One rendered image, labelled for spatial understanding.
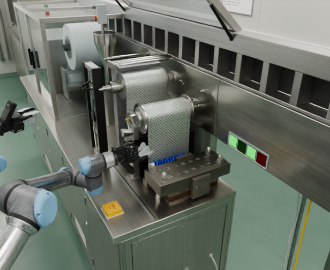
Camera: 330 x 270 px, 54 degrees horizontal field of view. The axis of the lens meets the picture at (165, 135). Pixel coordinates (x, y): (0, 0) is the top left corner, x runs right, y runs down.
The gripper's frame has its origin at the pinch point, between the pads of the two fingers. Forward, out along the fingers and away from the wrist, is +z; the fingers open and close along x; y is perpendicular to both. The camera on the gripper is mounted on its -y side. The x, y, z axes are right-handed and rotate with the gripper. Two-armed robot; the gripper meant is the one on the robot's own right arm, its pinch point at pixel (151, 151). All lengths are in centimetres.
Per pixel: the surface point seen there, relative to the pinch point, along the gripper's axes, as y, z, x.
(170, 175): -6.0, 2.3, -14.8
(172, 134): 6.9, 11.9, -0.2
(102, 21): 53, 0, 58
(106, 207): -16.5, -27.8, -9.3
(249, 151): 9.5, 29.8, -34.9
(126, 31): 39, 32, 100
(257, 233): -109, 100, 9
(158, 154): -2.1, 3.7, -0.3
